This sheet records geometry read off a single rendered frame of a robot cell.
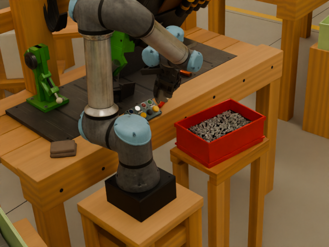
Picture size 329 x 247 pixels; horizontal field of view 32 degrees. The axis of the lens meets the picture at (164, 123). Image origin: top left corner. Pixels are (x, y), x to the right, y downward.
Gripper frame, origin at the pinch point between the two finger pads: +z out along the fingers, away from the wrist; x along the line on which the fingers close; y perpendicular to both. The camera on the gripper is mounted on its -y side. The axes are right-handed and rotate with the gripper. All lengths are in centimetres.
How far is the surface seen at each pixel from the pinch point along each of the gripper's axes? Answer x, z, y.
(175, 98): 17.3, 9.7, 0.4
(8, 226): -85, -1, -4
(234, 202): 59, 97, 33
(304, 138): 142, 98, 48
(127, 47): 13.2, -8.0, -24.7
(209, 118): 11.9, 7.0, 20.1
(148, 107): -0.5, 5.4, -3.4
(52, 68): 6, 16, -59
